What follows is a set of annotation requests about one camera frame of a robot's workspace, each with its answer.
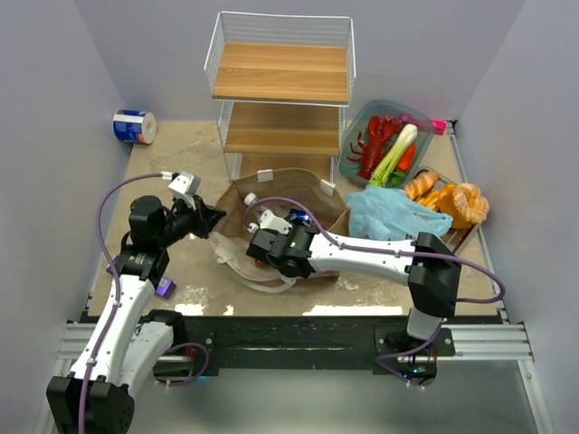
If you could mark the red blue drink can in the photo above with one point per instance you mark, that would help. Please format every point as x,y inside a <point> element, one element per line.
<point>296,214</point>

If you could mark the red toy lobster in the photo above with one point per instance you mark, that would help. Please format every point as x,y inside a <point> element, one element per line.
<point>369,153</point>

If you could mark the green white celery stalk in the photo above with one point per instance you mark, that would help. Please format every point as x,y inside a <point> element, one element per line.
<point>387,165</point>

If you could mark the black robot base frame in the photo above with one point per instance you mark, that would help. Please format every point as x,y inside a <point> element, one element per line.
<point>341,343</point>

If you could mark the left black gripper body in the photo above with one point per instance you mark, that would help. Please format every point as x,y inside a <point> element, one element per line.
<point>201,221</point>

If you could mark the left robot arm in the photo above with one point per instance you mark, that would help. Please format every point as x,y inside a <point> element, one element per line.
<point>98,393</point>

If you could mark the pink small object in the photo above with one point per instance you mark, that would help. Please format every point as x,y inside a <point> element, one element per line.
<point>439,126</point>

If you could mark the orange croissant bread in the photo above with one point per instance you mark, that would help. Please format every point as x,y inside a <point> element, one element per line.
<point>433,200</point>

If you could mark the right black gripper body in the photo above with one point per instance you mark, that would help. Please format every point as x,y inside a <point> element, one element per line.
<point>261,244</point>

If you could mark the brown paper grocery bag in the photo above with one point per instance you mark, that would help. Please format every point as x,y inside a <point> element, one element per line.
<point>230,238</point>

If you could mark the white wire wooden shelf rack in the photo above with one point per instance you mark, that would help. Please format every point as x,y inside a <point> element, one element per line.
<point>280,85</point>

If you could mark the blue white toilet paper roll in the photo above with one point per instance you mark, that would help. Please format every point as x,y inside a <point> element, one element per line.
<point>134,126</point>

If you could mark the light blue plastic bag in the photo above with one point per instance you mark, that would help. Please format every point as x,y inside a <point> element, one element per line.
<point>383,214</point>

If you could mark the purple chocolate bar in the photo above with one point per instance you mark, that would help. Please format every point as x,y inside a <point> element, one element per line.
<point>165,288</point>

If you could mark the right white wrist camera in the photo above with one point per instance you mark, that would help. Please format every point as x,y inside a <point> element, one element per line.
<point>276,224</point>

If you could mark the metal tray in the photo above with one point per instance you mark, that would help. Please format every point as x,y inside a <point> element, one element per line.
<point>454,239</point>

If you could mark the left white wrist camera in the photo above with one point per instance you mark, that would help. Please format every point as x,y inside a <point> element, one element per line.
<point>181,185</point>

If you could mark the long bread loaf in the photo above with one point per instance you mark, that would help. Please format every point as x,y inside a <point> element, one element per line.
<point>421,184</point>

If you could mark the green label water bottle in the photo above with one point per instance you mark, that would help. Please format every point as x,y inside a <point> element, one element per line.
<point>255,205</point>

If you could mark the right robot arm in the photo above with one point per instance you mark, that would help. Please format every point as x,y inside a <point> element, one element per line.
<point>424,265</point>

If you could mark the twisted sugar donut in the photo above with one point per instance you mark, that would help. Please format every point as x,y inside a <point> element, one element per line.
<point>470,204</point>

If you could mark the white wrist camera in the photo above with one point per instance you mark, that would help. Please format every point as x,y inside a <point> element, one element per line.
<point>276,224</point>
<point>181,185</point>

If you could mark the teal plastic food container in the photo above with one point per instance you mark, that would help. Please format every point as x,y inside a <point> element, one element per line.
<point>405,115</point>

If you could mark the red chili pepper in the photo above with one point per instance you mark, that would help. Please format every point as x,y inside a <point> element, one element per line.
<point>405,162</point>

